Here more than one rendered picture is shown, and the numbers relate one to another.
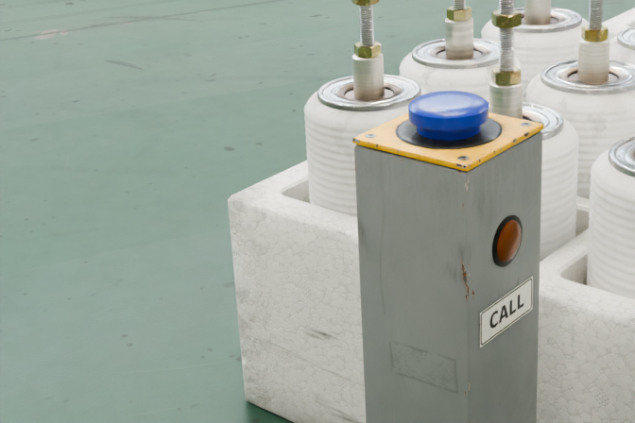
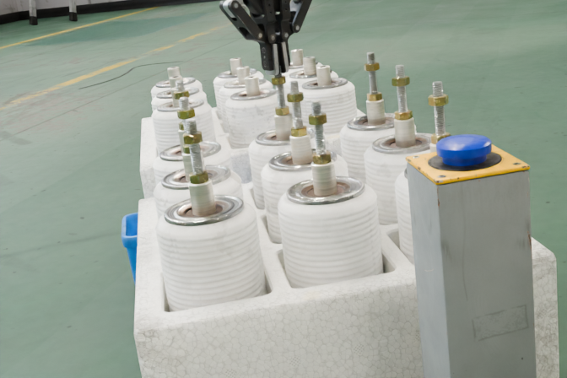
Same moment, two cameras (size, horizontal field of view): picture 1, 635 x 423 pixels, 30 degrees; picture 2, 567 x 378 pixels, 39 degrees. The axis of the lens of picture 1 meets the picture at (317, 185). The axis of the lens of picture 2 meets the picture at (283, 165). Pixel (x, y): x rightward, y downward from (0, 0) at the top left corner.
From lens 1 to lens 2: 0.54 m
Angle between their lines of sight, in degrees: 47
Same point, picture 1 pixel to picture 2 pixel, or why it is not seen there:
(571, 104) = not seen: hidden behind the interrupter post
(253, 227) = (168, 344)
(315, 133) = (194, 250)
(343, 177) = (227, 274)
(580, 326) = not seen: hidden behind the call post
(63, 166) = not seen: outside the picture
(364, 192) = (447, 217)
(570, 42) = (227, 156)
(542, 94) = (294, 177)
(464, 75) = (224, 185)
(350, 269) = (272, 334)
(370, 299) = (455, 295)
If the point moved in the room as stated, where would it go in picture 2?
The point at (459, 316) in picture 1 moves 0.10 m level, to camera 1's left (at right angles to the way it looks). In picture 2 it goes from (527, 272) to (467, 332)
